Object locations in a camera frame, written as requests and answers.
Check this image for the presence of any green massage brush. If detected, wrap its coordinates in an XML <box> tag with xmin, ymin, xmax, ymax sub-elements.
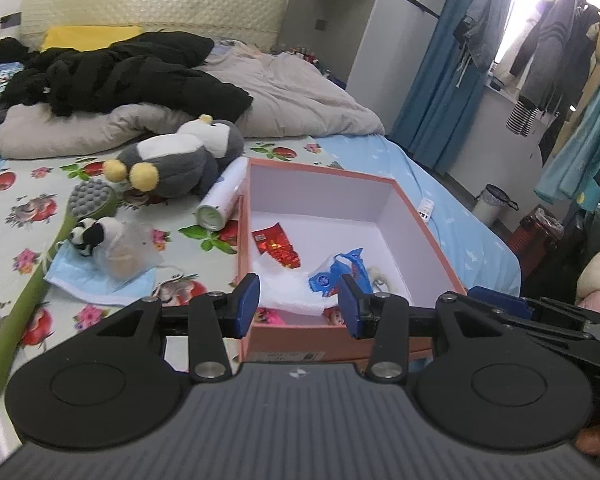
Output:
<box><xmin>0</xmin><ymin>180</ymin><xmax>119</xmax><ymax>397</ymax></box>

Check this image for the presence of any grey penguin plush toy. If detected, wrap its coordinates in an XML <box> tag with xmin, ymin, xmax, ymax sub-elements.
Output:
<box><xmin>102</xmin><ymin>114</ymin><xmax>245</xmax><ymax>198</ymax></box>

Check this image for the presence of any hanging teal cloth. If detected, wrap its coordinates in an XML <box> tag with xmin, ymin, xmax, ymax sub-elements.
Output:
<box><xmin>534</xmin><ymin>67</ymin><xmax>600</xmax><ymax>206</ymax></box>

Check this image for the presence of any hanging striped garment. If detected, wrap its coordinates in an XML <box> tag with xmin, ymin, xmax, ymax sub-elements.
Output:
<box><xmin>505</xmin><ymin>100</ymin><xmax>538</xmax><ymax>137</ymax></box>

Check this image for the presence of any white tissue paper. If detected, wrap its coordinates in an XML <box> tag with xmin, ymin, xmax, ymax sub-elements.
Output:
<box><xmin>252</xmin><ymin>252</ymin><xmax>341</xmax><ymax>317</ymax></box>

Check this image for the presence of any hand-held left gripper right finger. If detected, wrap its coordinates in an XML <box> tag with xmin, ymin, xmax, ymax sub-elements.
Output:
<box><xmin>339</xmin><ymin>274</ymin><xmax>516</xmax><ymax>382</ymax></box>

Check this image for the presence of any white trash bin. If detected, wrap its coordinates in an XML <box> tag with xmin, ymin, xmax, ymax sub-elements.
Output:
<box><xmin>474</xmin><ymin>184</ymin><xmax>520</xmax><ymax>227</ymax></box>

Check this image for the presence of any yellow pillow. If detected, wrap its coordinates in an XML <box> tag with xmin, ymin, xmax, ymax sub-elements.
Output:
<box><xmin>40</xmin><ymin>25</ymin><xmax>145</xmax><ymax>53</ymax></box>

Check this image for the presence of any black jacket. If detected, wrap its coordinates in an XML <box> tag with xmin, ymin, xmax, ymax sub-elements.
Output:
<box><xmin>0</xmin><ymin>31</ymin><xmax>254</xmax><ymax>122</ymax></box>

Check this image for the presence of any blue face mask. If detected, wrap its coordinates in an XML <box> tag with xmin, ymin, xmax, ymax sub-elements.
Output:
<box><xmin>44</xmin><ymin>244</ymin><xmax>157</xmax><ymax>307</ymax></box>

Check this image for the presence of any pink cardboard box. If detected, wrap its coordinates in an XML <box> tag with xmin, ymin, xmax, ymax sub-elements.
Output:
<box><xmin>236</xmin><ymin>156</ymin><xmax>468</xmax><ymax>363</ymax></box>

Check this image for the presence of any row of colourful bottles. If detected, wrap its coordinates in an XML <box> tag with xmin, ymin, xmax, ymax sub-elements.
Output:
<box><xmin>280</xmin><ymin>46</ymin><xmax>348</xmax><ymax>86</ymax></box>

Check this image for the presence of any fruit-print mat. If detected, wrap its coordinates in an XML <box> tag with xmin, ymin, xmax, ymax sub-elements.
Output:
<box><xmin>0</xmin><ymin>137</ymin><xmax>341</xmax><ymax>471</ymax></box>

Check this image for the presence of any hanging grey coat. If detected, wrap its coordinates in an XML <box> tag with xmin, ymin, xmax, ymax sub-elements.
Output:
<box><xmin>510</xmin><ymin>0</ymin><xmax>598</xmax><ymax>111</ymax></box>

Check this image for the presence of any red bin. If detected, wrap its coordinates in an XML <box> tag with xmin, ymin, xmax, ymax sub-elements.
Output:
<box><xmin>510</xmin><ymin>204</ymin><xmax>563</xmax><ymax>263</ymax></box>

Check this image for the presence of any blue curtain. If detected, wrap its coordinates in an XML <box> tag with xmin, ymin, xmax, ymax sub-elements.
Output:
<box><xmin>390</xmin><ymin>0</ymin><xmax>518</xmax><ymax>173</ymax></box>

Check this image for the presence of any cream quilted headboard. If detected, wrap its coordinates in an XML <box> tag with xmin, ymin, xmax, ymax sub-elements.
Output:
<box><xmin>19</xmin><ymin>0</ymin><xmax>289</xmax><ymax>53</ymax></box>

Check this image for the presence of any grey wardrobe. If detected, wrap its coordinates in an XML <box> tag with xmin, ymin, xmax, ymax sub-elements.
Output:
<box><xmin>279</xmin><ymin>0</ymin><xmax>443</xmax><ymax>133</ymax></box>

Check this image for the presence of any grey duvet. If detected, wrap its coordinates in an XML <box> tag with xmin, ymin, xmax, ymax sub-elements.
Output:
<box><xmin>195</xmin><ymin>40</ymin><xmax>386</xmax><ymax>138</ymax></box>

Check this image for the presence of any white spray can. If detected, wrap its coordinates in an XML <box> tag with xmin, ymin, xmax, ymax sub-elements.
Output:
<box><xmin>196</xmin><ymin>156</ymin><xmax>250</xmax><ymax>232</ymax></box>

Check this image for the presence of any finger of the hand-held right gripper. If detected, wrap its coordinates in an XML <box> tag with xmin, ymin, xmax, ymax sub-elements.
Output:
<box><xmin>467</xmin><ymin>285</ymin><xmax>598</xmax><ymax>348</ymax></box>
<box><xmin>537</xmin><ymin>297</ymin><xmax>600</xmax><ymax>325</ymax></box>

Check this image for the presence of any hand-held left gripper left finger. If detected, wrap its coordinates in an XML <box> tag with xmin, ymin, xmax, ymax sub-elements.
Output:
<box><xmin>94</xmin><ymin>273</ymin><xmax>261</xmax><ymax>382</ymax></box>

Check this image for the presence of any hanging denim garment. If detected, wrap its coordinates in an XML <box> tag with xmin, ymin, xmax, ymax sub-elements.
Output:
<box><xmin>452</xmin><ymin>0</ymin><xmax>516</xmax><ymax>68</ymax></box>

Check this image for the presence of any blue plastic packet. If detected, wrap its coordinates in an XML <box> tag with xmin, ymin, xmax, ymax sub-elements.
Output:
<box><xmin>307</xmin><ymin>247</ymin><xmax>376</xmax><ymax>298</ymax></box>

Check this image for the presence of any red snack packet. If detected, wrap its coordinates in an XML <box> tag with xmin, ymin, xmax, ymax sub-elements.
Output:
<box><xmin>251</xmin><ymin>221</ymin><xmax>302</xmax><ymax>268</ymax></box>

